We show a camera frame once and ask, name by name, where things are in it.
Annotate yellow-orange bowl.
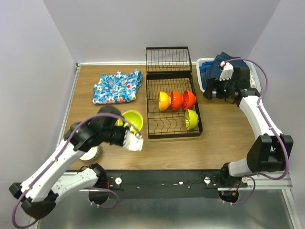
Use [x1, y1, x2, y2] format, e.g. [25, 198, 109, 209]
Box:
[159, 91, 171, 111]

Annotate orange-red bowl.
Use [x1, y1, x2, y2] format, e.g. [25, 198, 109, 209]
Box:
[183, 90, 197, 110]
[171, 91, 184, 110]

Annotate blue floral cloth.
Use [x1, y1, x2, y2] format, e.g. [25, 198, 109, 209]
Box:
[92, 69, 143, 105]

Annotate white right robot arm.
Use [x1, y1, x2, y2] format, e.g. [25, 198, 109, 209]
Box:
[203, 64, 294, 187]

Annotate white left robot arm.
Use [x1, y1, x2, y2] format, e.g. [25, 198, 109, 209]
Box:
[9, 106, 128, 220]

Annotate black wire dish rack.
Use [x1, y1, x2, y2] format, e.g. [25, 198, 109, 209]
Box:
[145, 46, 203, 139]

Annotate dark blue folded cloths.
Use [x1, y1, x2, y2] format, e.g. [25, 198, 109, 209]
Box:
[199, 52, 240, 80]

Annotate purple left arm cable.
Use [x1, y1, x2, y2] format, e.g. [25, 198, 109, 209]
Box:
[11, 113, 143, 228]

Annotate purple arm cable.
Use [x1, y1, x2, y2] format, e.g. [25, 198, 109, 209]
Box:
[11, 113, 143, 228]
[220, 58, 291, 206]

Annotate white plastic basket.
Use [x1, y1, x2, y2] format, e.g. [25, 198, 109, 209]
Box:
[196, 58, 261, 92]

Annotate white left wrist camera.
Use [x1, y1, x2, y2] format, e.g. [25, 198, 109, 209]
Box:
[122, 130, 143, 151]

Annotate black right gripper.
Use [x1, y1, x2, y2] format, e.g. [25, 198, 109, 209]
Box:
[203, 75, 236, 100]

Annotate lime green bowl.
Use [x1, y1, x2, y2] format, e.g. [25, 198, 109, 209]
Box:
[185, 109, 199, 131]
[116, 110, 143, 134]

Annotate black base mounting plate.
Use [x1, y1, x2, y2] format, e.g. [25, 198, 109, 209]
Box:
[106, 169, 247, 199]

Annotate white rolled cloth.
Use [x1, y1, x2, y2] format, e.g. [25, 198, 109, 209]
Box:
[250, 71, 256, 88]

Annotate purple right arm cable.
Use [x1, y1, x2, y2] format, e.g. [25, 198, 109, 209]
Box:
[220, 58, 291, 206]

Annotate white and blue bowl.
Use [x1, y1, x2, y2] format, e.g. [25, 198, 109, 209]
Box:
[79, 146, 100, 162]

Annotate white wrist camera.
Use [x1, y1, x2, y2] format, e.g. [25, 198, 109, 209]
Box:
[219, 61, 234, 81]
[122, 130, 143, 151]

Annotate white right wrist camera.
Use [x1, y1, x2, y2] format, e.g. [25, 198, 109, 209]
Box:
[219, 61, 234, 81]

